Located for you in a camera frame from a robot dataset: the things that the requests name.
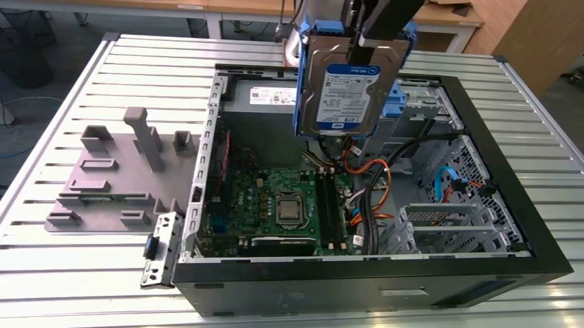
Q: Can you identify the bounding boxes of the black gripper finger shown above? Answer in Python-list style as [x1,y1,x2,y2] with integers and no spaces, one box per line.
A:
[349,0,428,64]

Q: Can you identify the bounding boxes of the hard disk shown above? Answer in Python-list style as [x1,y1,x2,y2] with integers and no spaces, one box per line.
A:
[291,18,420,139]

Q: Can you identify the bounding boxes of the blue data wire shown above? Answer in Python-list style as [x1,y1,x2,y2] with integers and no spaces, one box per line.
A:
[434,165,469,203]

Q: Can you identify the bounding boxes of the orange power wire black plug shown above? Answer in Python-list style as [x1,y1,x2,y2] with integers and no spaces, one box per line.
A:
[445,180,499,202]

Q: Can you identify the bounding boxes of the metal disk bay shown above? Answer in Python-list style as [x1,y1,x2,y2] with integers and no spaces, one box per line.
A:
[381,203,524,256]

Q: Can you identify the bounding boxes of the blue drive bay latch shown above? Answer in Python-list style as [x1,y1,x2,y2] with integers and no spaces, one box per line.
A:
[381,83,408,118]

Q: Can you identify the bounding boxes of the metal optical drive cage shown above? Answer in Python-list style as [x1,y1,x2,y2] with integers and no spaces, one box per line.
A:
[364,78,463,161]

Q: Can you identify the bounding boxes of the wooden cabinet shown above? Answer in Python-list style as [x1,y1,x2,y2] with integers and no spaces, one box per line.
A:
[463,0,584,98]

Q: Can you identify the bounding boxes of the grey power supply unit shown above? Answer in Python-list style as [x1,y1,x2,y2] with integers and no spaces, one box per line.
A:
[223,80,305,170]

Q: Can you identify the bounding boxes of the long desk white legs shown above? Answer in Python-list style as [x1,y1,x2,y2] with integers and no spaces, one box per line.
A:
[43,0,298,40]

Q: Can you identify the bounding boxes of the black CPU socket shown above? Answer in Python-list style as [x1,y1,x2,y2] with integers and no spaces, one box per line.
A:
[271,191,313,230]

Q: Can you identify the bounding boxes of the black RAM slot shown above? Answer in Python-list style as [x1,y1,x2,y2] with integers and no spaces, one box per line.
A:
[316,167,334,250]
[326,167,349,250]

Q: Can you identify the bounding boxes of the green motherboard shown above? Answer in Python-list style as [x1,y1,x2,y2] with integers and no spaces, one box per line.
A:
[203,167,366,257]

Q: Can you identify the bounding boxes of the silver CPU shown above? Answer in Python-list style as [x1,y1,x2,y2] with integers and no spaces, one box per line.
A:
[275,200,305,223]

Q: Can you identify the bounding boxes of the black graphics card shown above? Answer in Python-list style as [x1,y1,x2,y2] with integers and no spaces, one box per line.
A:
[237,235,318,258]

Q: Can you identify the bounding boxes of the grey plastic parts rack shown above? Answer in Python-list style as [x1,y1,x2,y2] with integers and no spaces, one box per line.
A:
[43,106,202,236]

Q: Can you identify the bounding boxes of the metal expansion slot latch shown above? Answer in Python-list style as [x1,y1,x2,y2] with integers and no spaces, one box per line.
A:
[139,210,179,290]

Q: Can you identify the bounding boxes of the black open PC case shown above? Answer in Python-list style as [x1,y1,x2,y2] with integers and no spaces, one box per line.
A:
[171,62,575,317]

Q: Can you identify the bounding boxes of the green RAM stick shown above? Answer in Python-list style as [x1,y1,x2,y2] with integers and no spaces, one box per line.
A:
[78,193,138,203]

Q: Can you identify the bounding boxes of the wooden desk white frame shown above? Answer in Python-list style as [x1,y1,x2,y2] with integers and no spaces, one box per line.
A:
[410,0,485,53]

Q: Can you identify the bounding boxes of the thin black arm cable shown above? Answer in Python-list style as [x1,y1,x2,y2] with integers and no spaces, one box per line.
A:
[273,0,298,42]

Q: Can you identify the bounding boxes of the yellow black supply wires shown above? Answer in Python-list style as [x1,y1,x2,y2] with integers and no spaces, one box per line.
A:
[301,136,361,168]

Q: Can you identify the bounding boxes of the orange wire bundle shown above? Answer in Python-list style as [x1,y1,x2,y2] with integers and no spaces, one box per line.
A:
[341,159,396,226]

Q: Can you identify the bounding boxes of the black cable bundle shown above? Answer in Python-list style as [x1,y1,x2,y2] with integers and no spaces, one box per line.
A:
[358,133,460,256]

